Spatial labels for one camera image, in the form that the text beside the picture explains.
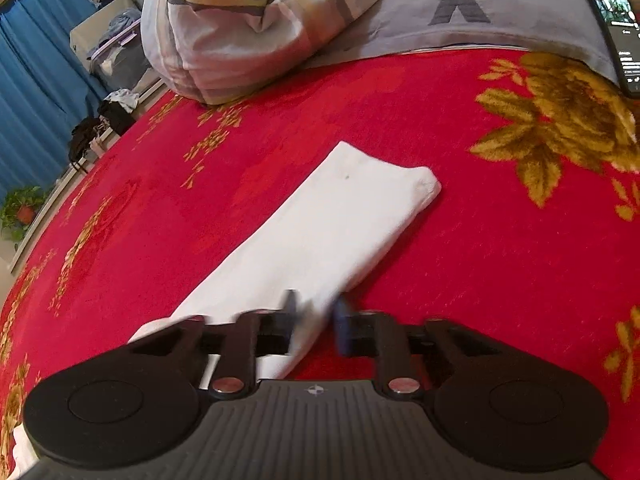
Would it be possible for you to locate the grey pillow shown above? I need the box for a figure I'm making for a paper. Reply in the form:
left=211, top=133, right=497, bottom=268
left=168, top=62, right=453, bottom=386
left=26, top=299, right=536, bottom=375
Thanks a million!
left=303, top=0, right=622, bottom=84

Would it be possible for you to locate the black smartphone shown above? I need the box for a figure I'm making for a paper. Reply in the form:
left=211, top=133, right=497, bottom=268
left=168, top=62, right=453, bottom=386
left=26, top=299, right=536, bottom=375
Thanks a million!
left=567, top=0, right=640, bottom=99

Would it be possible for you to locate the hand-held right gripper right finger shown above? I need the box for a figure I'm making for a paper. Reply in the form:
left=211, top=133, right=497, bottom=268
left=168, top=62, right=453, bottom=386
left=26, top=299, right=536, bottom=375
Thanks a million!
left=332, top=294, right=517, bottom=402

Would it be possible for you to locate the blue curtain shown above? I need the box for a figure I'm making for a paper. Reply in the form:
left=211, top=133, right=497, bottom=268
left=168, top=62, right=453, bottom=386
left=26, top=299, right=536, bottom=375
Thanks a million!
left=0, top=0, right=110, bottom=202

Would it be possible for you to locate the plaid quilt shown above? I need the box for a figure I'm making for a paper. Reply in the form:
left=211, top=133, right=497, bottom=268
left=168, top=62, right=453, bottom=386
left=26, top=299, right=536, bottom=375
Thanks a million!
left=140, top=0, right=427, bottom=107

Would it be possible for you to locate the green potted plant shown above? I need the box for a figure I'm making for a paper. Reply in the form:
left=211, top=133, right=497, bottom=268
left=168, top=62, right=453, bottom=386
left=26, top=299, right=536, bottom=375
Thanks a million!
left=0, top=185, right=47, bottom=247

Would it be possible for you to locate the black bag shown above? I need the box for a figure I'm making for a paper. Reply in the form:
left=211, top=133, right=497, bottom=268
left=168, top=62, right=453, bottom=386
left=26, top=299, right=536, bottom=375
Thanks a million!
left=97, top=89, right=141, bottom=135

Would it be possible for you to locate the black clothes pile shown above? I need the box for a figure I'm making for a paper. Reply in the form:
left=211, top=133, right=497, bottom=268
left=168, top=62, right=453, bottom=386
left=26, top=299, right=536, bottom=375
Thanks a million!
left=69, top=117, right=108, bottom=173

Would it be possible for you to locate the red floral blanket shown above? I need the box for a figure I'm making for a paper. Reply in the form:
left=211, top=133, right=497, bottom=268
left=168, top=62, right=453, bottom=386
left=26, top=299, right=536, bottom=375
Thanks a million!
left=0, top=46, right=640, bottom=480

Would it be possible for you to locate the white small garment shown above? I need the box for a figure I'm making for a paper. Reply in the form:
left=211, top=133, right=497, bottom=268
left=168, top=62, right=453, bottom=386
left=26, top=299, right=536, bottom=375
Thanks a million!
left=10, top=141, right=443, bottom=467

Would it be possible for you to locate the clear storage box with clothes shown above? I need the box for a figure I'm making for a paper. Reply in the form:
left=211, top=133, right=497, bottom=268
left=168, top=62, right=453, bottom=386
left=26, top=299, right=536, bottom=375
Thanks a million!
left=69, top=7, right=153, bottom=92

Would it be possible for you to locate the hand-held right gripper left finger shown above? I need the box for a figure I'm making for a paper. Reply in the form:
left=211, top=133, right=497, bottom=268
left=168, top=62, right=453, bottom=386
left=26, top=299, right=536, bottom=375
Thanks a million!
left=127, top=289, right=304, bottom=402

